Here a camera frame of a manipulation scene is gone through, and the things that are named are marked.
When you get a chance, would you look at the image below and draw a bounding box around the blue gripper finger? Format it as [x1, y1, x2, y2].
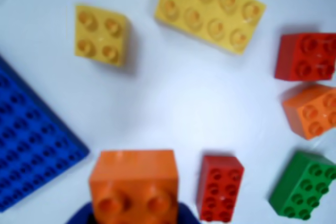
[177, 201, 202, 224]
[64, 201, 96, 224]

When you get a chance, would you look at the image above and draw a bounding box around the red 2x2 block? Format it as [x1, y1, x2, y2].
[274, 32, 336, 81]

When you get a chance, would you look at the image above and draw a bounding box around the orange 2x4 block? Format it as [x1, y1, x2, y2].
[88, 150, 182, 224]

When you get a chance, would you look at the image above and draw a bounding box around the blue 8x8 studded plate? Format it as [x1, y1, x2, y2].
[0, 54, 90, 213]

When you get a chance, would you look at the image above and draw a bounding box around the white board sheet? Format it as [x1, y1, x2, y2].
[0, 0, 336, 224]

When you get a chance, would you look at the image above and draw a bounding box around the red 2x4 block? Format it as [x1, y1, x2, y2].
[196, 155, 245, 222]

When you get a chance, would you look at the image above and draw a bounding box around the green 2x4 block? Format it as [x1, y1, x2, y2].
[268, 150, 336, 221]

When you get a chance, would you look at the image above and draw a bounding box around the yellow 2x4 block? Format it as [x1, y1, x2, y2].
[153, 0, 267, 57]

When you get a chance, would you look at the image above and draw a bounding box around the yellow 2x2 block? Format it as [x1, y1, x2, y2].
[73, 4, 131, 68]

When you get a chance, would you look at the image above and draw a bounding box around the orange 2x2 block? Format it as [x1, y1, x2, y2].
[281, 83, 336, 141]

